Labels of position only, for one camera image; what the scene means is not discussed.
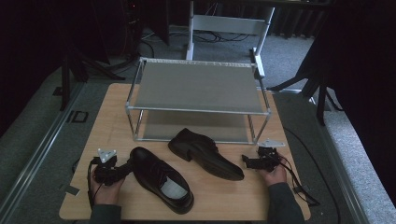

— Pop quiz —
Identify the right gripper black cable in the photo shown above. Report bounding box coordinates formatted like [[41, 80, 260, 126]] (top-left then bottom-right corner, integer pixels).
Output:
[[276, 154, 321, 208]]

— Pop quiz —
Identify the thin black floor cable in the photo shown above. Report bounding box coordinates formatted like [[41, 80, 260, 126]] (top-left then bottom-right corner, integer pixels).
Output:
[[282, 126, 342, 224]]

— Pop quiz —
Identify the grey metal shoe rack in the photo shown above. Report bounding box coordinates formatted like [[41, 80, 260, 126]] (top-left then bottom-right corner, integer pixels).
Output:
[[124, 56, 273, 147]]

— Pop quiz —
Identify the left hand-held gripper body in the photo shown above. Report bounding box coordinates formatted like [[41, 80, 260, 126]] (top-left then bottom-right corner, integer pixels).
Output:
[[92, 148, 121, 187]]

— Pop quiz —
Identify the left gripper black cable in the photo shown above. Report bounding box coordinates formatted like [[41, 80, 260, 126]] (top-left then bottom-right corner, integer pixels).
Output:
[[86, 156, 101, 210]]

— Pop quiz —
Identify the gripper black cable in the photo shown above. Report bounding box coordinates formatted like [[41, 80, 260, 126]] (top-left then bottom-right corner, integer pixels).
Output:
[[86, 156, 101, 210], [276, 154, 321, 208]]

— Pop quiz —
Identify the black tripod stand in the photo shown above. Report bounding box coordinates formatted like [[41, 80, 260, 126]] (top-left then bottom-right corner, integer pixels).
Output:
[[266, 59, 344, 127], [52, 46, 126, 112]]

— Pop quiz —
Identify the dark curtain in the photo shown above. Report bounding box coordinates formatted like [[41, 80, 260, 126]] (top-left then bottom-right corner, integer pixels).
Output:
[[320, 0, 396, 198], [0, 0, 108, 138]]

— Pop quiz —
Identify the dark equipment tower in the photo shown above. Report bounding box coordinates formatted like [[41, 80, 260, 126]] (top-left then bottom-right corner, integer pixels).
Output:
[[122, 0, 145, 59]]

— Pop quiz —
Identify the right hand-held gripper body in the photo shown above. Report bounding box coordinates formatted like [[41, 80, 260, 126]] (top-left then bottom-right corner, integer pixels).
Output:
[[257, 138, 286, 173]]

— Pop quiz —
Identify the metal floor rail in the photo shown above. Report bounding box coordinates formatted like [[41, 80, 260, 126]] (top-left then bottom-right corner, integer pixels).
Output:
[[306, 92, 372, 224], [0, 81, 86, 219]]

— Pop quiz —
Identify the person's right hand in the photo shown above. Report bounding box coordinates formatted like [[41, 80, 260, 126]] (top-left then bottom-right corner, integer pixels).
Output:
[[261, 154, 289, 188]]

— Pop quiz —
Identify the black leather shoe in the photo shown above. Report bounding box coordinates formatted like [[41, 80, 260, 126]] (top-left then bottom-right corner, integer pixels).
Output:
[[167, 127, 246, 182], [128, 146, 195, 216]]

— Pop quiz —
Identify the person's left hand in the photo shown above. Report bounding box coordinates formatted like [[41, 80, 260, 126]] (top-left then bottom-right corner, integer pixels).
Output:
[[90, 179, 126, 206]]

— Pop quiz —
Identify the white metal table frame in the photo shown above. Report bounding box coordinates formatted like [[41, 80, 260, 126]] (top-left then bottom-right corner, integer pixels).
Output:
[[185, 1, 276, 79]]

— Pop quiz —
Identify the black floor cables bundle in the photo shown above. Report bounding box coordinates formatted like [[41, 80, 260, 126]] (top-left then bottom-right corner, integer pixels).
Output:
[[139, 29, 252, 45]]

